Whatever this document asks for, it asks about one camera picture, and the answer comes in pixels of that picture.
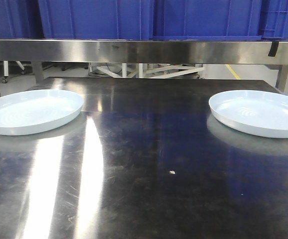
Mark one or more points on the light blue plate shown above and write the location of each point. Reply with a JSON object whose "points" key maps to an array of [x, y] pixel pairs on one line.
{"points": [[257, 113], [38, 111]]}

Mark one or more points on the middle-right blue plastic bin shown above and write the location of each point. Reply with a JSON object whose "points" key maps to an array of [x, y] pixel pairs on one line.
{"points": [[209, 20]]}

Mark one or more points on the middle-left blue plastic bin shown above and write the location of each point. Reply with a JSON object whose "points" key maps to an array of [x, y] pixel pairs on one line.
{"points": [[97, 19]]}

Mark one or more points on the right steel table leg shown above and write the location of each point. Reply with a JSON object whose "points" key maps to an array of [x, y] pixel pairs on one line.
{"points": [[282, 78]]}

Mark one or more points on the black tape strip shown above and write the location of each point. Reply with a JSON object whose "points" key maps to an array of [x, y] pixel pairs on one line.
{"points": [[273, 49]]}

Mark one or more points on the right blue plastic bin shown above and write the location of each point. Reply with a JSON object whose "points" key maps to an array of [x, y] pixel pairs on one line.
{"points": [[274, 20]]}

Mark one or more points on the left blue plastic bin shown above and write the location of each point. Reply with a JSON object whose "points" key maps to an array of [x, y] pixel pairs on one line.
{"points": [[20, 19]]}

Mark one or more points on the stainless steel shelf rail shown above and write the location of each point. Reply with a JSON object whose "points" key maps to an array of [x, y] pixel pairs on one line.
{"points": [[121, 51]]}

